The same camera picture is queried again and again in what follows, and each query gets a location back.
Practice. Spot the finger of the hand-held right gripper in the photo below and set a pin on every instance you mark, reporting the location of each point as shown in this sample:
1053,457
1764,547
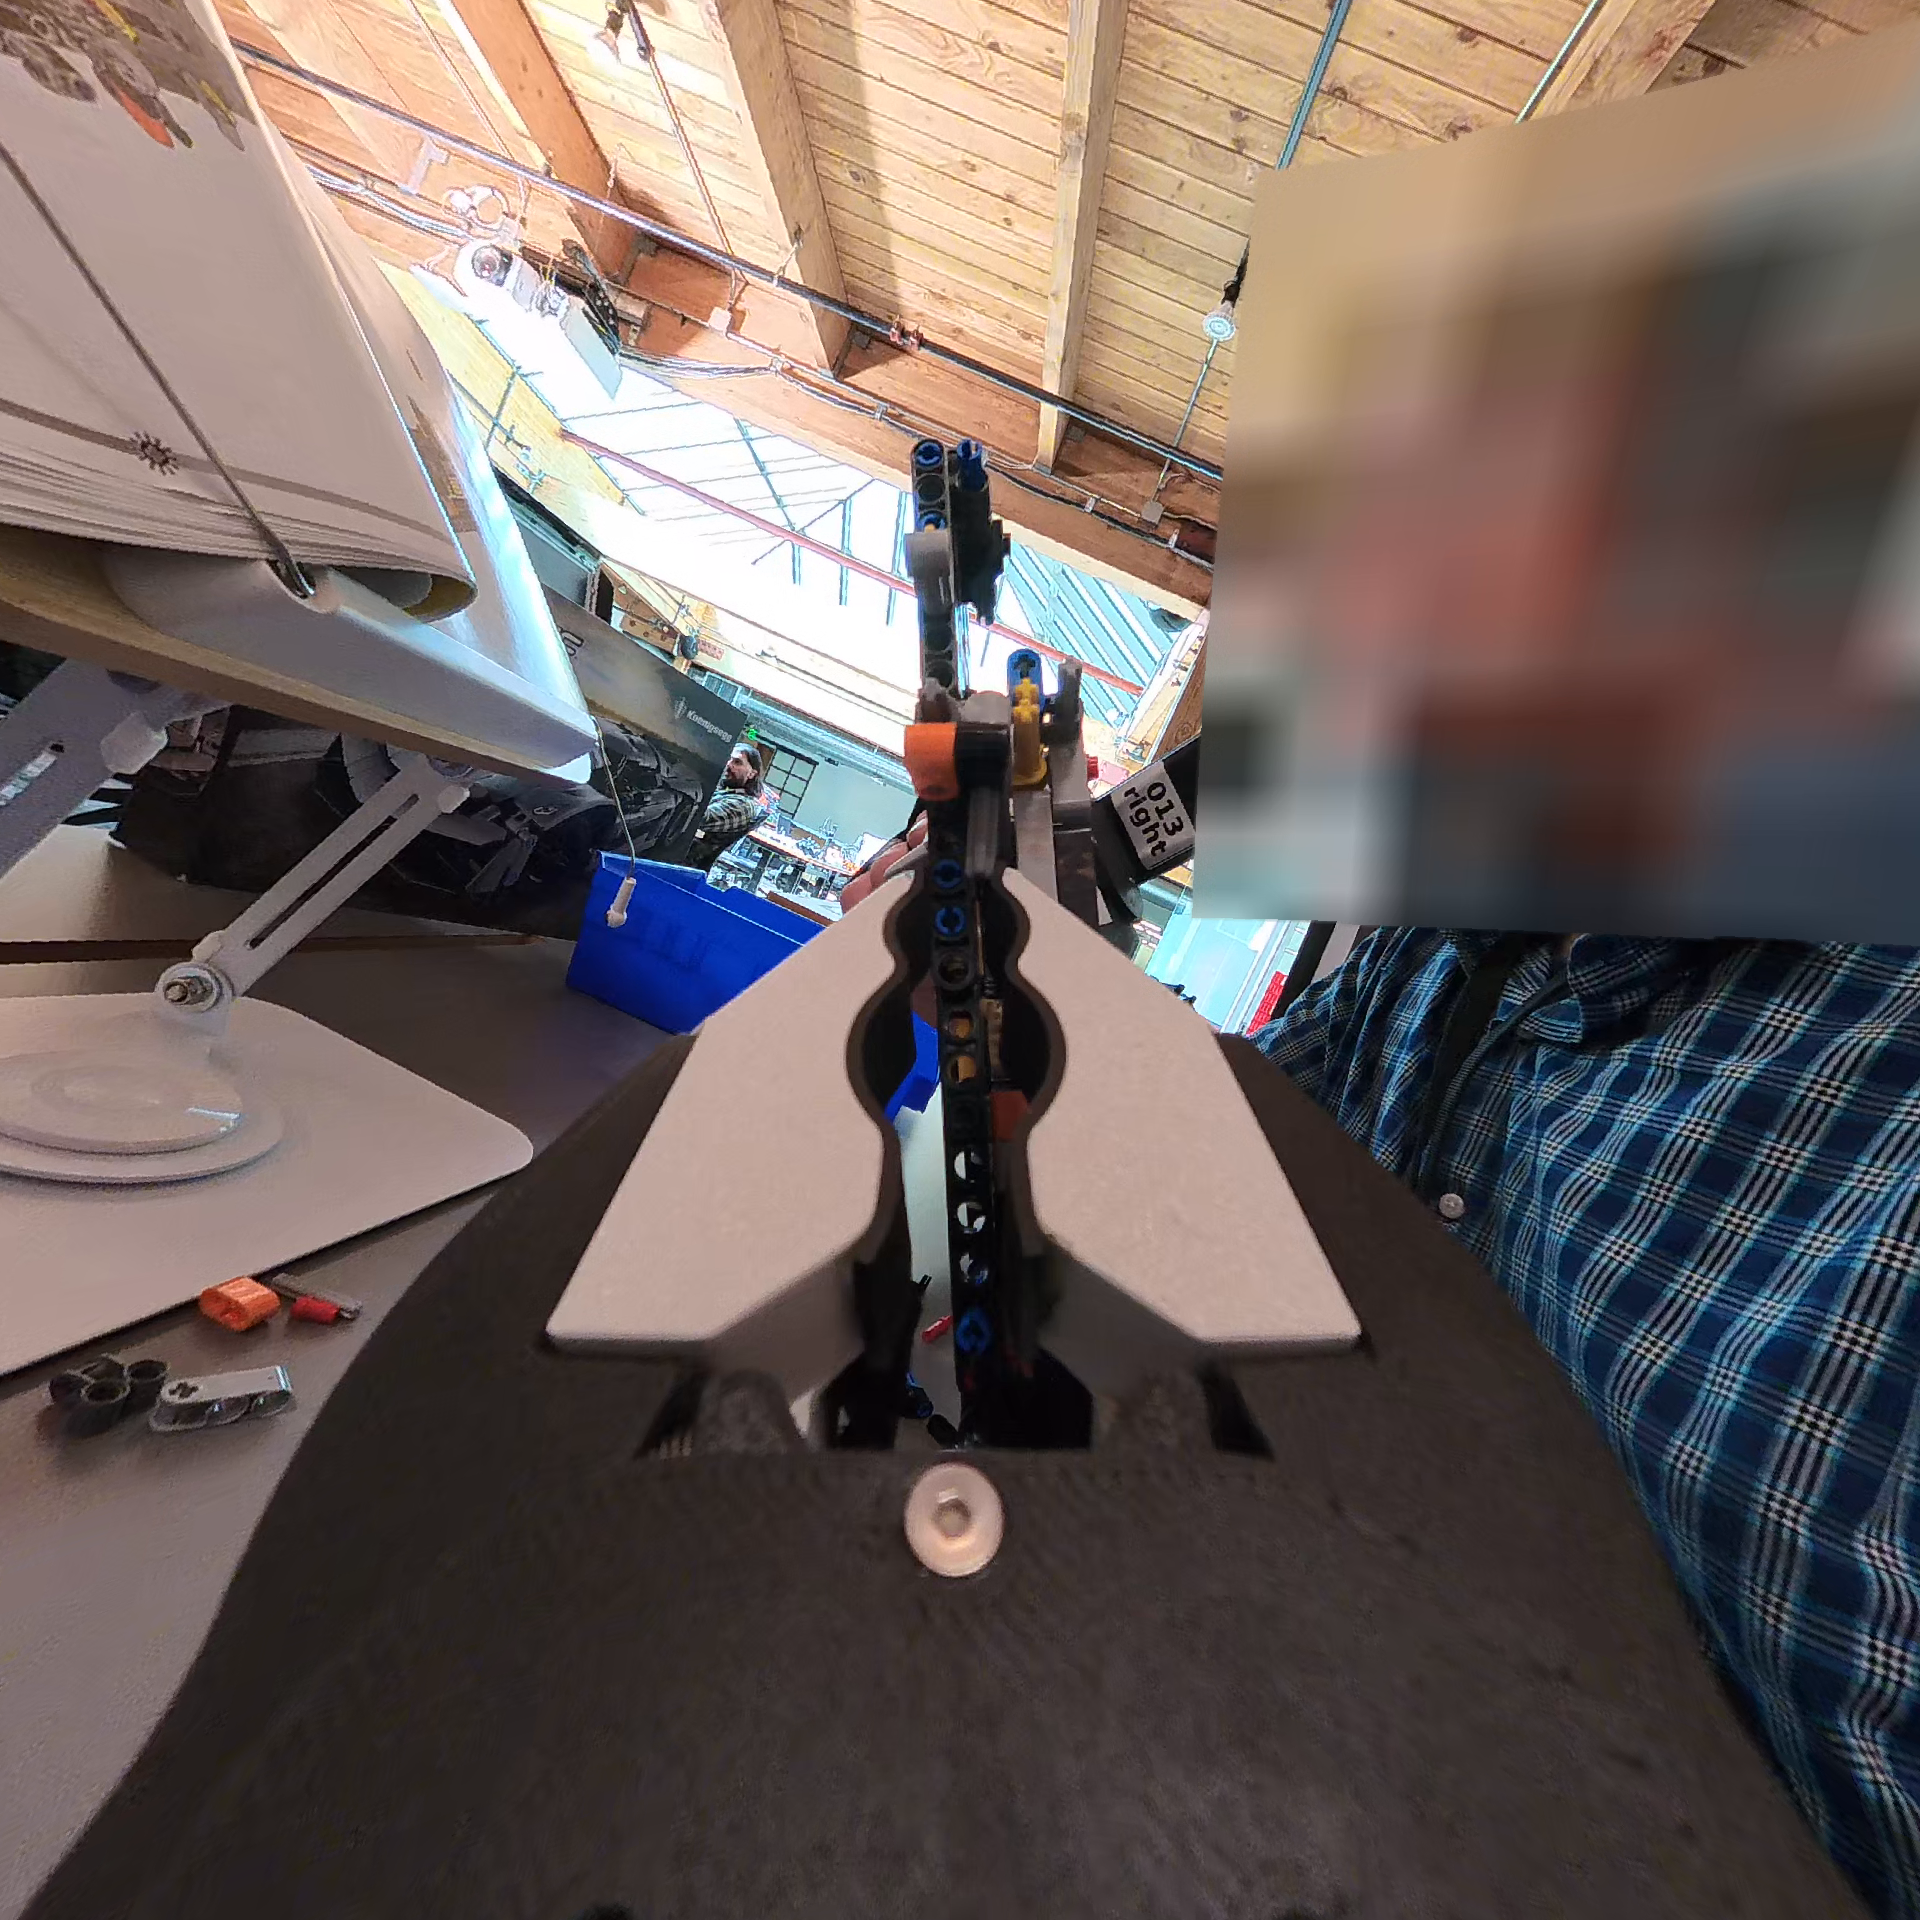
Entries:
1073,849

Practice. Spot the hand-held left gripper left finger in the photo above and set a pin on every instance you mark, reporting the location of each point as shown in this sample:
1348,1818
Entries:
733,1141

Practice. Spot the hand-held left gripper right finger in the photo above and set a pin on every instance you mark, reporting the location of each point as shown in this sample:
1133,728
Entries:
1170,1171

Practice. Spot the black lego technic assembly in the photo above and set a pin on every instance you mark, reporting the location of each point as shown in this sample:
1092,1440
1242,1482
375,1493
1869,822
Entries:
949,1141

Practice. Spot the black lego box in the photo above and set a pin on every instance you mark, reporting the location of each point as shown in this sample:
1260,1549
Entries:
493,825

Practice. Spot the red grey lego axle pin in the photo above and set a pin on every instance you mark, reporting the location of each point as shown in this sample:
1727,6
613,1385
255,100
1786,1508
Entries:
316,1308

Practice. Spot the orange lego piece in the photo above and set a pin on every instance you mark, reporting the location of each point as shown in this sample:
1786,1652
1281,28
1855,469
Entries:
235,1300

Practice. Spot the grey lego beam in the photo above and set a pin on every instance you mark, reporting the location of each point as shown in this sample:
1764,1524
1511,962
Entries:
225,1398

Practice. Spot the black lego connector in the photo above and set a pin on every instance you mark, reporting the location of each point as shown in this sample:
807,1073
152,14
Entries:
106,1387

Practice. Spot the person's right hand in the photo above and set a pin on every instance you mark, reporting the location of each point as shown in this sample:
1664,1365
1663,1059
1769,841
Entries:
879,885

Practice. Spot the blue plastic bin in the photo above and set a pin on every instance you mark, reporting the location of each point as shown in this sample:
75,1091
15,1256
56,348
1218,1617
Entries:
674,945

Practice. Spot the white book stand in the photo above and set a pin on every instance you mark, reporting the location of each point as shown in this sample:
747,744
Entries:
300,1109

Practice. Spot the person's blue plaid shirt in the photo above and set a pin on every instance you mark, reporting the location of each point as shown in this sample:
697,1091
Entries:
1651,1200

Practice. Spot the ceiling light bulb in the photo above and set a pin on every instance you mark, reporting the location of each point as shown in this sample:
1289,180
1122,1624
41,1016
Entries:
1223,317

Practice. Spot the black ceiling pipe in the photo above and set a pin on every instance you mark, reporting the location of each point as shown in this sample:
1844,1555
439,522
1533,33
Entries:
751,276

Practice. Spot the ceiling spotlight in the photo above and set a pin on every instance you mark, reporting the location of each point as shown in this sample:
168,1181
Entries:
613,33

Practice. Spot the white instruction booklet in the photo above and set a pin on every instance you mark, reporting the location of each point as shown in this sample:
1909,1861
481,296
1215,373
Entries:
181,329

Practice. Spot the ceiling dome camera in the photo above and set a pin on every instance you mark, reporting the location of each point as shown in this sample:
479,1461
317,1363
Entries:
483,262

